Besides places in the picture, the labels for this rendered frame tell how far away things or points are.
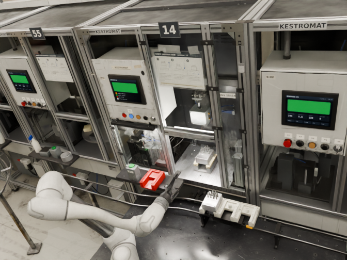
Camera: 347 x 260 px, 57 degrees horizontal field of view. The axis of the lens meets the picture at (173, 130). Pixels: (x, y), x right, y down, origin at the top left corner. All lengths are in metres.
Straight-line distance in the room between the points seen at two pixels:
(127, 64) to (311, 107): 1.08
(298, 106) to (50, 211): 1.31
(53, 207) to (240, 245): 1.19
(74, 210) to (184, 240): 0.87
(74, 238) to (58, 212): 1.87
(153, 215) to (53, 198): 0.53
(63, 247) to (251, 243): 2.00
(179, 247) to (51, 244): 1.72
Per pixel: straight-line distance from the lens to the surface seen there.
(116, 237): 2.07
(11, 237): 3.97
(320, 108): 1.66
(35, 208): 1.70
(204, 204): 2.12
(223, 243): 2.23
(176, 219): 2.41
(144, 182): 2.35
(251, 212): 2.14
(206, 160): 2.30
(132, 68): 2.00
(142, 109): 2.12
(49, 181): 1.80
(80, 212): 1.72
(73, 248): 3.47
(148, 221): 1.79
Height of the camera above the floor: 2.47
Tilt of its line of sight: 32 degrees down
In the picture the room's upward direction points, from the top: 12 degrees counter-clockwise
